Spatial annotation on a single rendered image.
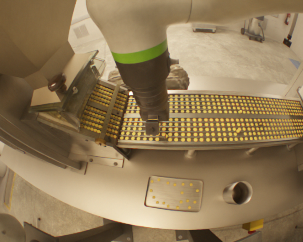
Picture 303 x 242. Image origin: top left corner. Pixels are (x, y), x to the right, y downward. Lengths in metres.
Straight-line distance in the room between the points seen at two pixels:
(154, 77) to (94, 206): 0.54
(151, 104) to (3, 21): 0.31
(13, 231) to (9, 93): 0.43
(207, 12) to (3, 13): 0.27
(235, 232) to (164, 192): 1.13
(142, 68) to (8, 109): 0.48
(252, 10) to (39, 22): 0.32
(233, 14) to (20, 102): 0.61
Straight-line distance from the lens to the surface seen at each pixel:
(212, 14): 0.19
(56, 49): 0.38
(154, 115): 0.32
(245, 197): 0.53
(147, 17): 0.16
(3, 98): 0.55
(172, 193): 0.51
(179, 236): 1.37
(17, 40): 0.27
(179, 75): 0.55
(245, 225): 0.69
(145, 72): 0.20
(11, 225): 0.51
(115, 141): 0.42
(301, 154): 0.80
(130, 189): 0.54
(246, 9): 0.16
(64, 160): 0.57
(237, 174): 0.58
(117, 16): 0.16
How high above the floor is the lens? 1.31
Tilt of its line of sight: 57 degrees down
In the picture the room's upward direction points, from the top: 17 degrees counter-clockwise
